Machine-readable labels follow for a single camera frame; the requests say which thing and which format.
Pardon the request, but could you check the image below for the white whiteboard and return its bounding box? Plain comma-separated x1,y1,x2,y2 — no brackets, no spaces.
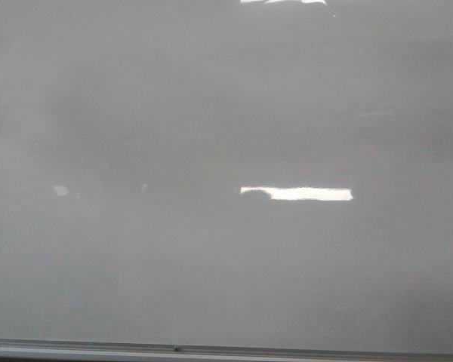
0,1,453,354

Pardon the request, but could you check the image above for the aluminium whiteboard frame rail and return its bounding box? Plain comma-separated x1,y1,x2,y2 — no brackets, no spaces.
0,339,453,361

